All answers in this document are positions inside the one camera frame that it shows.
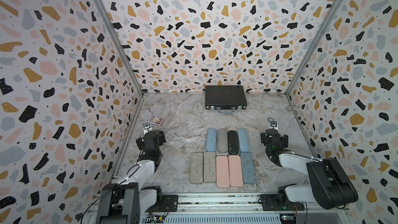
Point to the blue case with pink glasses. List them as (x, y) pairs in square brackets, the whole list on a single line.
[(243, 139)]

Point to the black case beige lining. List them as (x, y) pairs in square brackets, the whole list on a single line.
[(233, 143)]

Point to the beige case with brown glasses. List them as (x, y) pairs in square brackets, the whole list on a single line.
[(222, 140)]

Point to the grey case mint lining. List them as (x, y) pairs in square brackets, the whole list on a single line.
[(248, 168)]

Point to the mint green glasses case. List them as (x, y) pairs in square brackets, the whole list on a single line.
[(209, 167)]

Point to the pink glasses case grey lining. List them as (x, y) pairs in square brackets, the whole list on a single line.
[(222, 172)]

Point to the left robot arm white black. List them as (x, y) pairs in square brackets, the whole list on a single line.
[(125, 201)]

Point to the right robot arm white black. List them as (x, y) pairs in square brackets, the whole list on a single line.
[(329, 185)]

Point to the playing card box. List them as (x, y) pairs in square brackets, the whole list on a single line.
[(156, 120)]

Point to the black ribbed briefcase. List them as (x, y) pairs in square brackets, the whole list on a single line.
[(225, 98)]

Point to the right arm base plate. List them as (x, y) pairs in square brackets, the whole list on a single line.
[(273, 201)]

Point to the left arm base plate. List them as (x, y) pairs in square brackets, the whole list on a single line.
[(169, 203)]

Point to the aluminium front rail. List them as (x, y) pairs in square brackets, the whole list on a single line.
[(242, 208)]

